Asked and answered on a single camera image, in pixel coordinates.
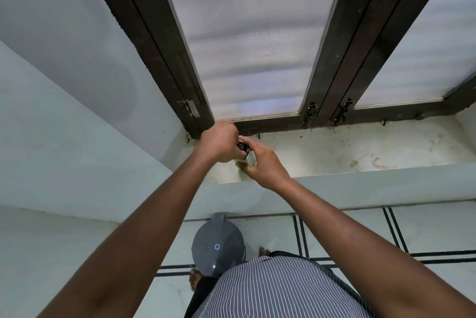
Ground small black-capped green bottle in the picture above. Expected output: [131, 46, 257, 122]
[235, 140, 257, 168]

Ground person's right hand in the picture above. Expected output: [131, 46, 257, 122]
[236, 136, 293, 193]

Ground black trousers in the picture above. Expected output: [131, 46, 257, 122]
[184, 276, 219, 318]

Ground striped grey shirt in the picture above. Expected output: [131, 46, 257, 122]
[193, 255, 377, 318]

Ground dark wooden window frame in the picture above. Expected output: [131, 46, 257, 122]
[77, 0, 476, 141]

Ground person's left foot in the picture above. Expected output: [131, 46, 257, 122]
[188, 268, 204, 292]

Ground person's left forearm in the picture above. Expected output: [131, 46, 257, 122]
[36, 148, 218, 318]

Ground person's left hand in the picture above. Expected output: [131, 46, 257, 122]
[196, 119, 245, 164]

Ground black metal window latch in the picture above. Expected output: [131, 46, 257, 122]
[332, 98, 354, 126]
[303, 102, 319, 126]

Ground narrow frosted glass window pane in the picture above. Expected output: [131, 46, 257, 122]
[355, 0, 476, 109]

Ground person's right forearm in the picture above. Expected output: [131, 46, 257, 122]
[277, 177, 476, 318]

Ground wide frosted glass window pane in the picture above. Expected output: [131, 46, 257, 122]
[154, 0, 351, 121]

